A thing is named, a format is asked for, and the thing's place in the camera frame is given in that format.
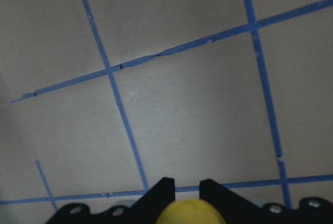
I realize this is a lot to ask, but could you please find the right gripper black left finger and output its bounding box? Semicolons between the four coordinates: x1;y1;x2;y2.
47;177;175;223

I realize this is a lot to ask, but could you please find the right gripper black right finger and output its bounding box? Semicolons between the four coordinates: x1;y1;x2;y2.
199;179;332;224

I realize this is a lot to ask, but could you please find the yellow push button switch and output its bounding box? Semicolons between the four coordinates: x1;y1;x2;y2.
156;199;226;224

